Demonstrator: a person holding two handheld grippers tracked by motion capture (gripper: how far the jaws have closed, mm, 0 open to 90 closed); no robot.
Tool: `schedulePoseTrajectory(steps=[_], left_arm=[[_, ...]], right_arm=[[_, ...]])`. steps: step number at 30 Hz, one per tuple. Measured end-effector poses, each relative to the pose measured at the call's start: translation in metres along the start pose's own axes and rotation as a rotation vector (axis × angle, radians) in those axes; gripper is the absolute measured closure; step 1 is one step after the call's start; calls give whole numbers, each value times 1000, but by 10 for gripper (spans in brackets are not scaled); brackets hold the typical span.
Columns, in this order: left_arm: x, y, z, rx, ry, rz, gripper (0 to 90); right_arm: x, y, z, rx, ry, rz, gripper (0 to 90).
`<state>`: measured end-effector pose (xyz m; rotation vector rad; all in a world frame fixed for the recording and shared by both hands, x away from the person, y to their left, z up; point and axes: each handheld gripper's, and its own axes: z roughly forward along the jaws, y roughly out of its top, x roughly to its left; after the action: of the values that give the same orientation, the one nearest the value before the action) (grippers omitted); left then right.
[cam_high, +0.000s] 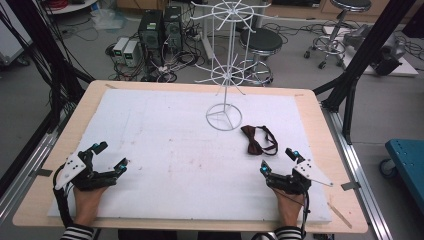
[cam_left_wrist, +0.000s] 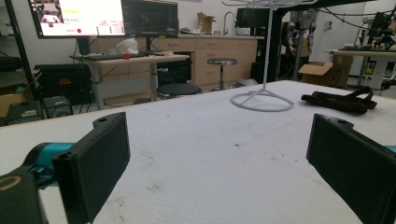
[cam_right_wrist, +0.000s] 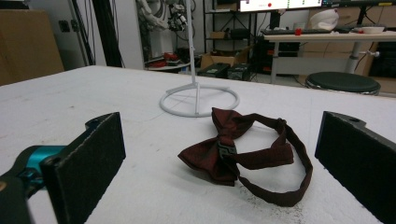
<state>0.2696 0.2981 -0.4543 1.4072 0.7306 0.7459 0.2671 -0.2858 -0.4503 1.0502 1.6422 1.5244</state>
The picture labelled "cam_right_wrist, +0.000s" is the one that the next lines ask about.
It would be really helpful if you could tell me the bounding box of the open cardboard box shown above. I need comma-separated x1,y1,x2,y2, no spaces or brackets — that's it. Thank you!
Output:
200,46,252,70

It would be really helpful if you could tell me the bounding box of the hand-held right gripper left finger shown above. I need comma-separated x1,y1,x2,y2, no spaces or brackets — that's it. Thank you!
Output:
0,111,127,224

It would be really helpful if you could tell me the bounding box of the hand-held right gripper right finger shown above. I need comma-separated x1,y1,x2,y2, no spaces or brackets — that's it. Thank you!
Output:
314,110,396,224

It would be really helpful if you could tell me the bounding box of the white metal ring-base stand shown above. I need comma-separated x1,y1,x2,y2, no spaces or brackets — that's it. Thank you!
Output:
159,0,241,119

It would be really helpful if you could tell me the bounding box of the white cap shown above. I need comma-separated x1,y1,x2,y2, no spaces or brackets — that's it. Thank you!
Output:
308,8,340,32

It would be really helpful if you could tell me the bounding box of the round black stool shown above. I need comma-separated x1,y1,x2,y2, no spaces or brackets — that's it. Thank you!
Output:
304,71,382,96

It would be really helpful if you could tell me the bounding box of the black metal shelf rack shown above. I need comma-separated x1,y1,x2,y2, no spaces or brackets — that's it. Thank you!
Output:
203,0,265,66

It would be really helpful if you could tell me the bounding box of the light wooden desk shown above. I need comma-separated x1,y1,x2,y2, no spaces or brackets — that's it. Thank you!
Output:
262,30,396,85

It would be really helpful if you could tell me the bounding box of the black equipment case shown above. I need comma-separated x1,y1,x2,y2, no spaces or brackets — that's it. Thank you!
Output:
197,63,252,82

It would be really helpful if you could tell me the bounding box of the dark red bow tie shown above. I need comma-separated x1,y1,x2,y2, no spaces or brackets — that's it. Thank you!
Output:
177,106,314,208

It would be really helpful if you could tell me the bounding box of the computer monitor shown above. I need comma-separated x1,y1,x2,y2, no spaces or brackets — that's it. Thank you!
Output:
238,0,323,13

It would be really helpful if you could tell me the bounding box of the black keyboard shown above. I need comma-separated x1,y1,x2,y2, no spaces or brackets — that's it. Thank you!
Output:
260,28,333,35

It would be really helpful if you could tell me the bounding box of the brown cardboard panel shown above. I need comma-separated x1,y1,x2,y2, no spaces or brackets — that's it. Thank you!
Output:
0,8,65,87

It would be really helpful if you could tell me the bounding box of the white bowl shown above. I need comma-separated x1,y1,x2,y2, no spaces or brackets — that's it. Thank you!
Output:
361,26,386,35

